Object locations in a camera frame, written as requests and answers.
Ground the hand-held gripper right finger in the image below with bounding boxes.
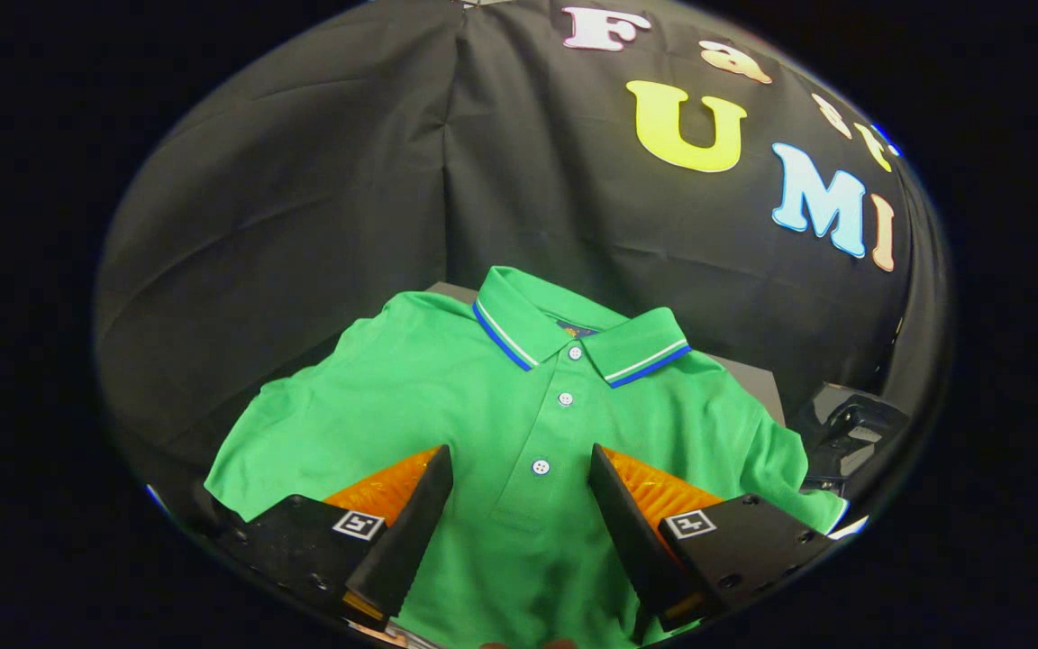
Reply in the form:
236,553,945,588
587,443,835,632

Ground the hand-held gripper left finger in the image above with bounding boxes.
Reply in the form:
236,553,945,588
213,444,454,632

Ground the green polo shirt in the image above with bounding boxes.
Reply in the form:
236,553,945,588
204,266,849,649

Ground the dark cabinet with beige door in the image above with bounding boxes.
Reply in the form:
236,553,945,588
424,281,788,426

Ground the black backdrop cloth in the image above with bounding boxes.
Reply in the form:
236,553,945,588
94,0,952,542

